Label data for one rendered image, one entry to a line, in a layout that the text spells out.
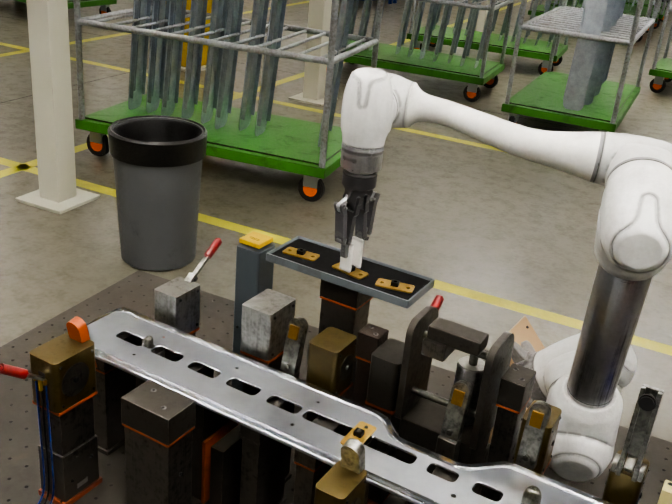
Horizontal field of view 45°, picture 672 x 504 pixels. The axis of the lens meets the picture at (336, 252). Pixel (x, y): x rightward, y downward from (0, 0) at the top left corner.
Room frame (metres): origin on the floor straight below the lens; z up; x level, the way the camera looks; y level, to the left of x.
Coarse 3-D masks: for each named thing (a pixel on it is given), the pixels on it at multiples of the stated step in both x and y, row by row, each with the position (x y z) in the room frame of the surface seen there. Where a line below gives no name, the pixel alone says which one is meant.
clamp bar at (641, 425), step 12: (648, 396) 1.18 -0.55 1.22; (660, 396) 1.19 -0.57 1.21; (636, 408) 1.20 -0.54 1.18; (648, 408) 1.17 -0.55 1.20; (636, 420) 1.20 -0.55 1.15; (648, 420) 1.19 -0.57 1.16; (636, 432) 1.20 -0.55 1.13; (648, 432) 1.18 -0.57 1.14; (624, 444) 1.19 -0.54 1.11; (636, 444) 1.19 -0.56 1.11; (624, 456) 1.19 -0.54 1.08; (636, 468) 1.17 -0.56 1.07
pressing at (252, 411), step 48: (96, 336) 1.55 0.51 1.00; (144, 336) 1.57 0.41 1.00; (192, 336) 1.59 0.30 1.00; (192, 384) 1.40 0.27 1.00; (288, 384) 1.44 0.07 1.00; (288, 432) 1.28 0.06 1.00; (384, 432) 1.30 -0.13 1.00; (384, 480) 1.17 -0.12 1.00; (432, 480) 1.18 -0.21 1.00; (480, 480) 1.19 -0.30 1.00; (528, 480) 1.20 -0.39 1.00
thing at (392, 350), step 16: (384, 352) 1.47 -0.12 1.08; (400, 352) 1.47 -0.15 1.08; (384, 368) 1.44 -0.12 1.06; (400, 368) 1.43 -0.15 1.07; (368, 384) 1.46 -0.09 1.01; (384, 384) 1.43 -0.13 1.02; (368, 400) 1.45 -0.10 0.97; (384, 400) 1.43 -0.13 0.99; (384, 448) 1.44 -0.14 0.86; (368, 496) 1.44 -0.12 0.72; (384, 496) 1.44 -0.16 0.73
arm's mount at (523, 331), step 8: (520, 320) 1.96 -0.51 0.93; (512, 328) 1.91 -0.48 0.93; (520, 328) 1.93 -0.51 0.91; (528, 328) 1.96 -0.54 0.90; (520, 336) 1.91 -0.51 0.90; (528, 336) 1.93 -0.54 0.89; (536, 336) 1.96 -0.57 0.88; (520, 344) 1.89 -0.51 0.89; (536, 344) 1.94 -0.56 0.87; (512, 360) 1.82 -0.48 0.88
